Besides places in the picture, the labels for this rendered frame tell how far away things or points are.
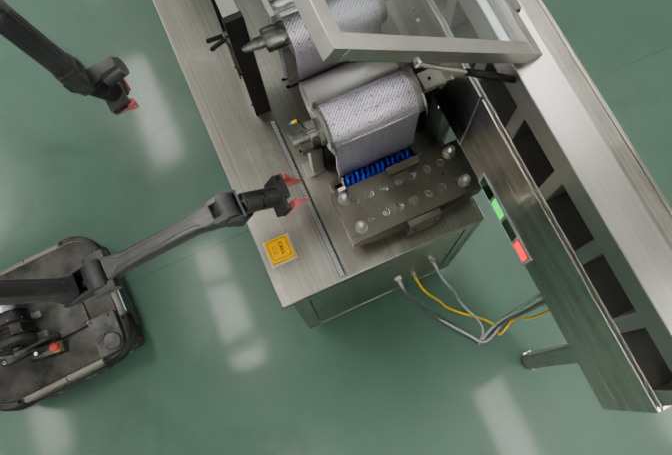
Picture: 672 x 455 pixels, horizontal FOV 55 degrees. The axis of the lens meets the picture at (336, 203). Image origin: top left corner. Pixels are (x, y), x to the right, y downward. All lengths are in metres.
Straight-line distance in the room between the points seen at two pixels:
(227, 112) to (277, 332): 1.09
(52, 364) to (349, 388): 1.17
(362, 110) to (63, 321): 1.62
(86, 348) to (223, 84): 1.20
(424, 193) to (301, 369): 1.20
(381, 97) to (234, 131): 0.61
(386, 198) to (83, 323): 1.41
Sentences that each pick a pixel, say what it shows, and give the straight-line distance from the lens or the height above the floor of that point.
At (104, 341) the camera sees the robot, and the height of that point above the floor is 0.32.
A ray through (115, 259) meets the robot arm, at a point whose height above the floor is 1.17.
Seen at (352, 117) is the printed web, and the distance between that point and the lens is 1.63.
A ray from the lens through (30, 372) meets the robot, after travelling 2.85.
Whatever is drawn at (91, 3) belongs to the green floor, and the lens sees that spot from 3.60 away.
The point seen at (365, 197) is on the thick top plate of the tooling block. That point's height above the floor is 1.03.
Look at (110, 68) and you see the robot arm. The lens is 1.85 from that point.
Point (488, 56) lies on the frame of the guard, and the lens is 1.20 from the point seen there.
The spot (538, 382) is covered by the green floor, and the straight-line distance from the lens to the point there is 2.90.
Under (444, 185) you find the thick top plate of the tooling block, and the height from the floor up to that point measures 1.02.
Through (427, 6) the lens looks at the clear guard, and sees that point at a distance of 1.17.
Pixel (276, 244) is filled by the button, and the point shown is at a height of 0.92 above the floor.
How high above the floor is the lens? 2.80
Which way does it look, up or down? 74 degrees down
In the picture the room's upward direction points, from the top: 6 degrees counter-clockwise
